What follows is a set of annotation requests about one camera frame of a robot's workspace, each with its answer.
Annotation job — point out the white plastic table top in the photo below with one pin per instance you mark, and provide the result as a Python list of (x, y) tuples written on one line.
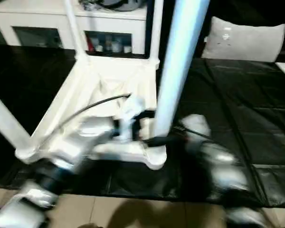
[(85, 83)]

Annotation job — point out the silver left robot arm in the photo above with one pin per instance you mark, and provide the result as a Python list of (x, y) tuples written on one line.
[(90, 133)]

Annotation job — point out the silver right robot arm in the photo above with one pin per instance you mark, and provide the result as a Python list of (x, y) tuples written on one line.
[(225, 161)]

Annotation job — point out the black cabinet with gold label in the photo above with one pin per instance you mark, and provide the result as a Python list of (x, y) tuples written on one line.
[(166, 23)]

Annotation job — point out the dark round robot torso part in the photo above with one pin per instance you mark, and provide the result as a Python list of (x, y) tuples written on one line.
[(89, 226)]

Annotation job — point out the black clutter on sideboard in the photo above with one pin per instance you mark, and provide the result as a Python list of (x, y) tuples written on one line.
[(90, 4)]

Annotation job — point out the grey pillow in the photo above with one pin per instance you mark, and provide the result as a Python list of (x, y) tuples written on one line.
[(247, 40)]

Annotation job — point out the white sideboard cabinet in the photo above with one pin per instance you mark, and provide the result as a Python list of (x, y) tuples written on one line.
[(38, 19)]

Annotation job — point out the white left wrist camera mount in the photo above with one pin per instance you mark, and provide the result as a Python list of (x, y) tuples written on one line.
[(130, 111)]

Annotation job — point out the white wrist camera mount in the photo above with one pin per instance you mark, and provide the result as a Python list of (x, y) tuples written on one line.
[(130, 111), (194, 123)]

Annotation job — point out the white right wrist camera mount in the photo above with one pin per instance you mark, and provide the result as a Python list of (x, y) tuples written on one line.
[(194, 123)]

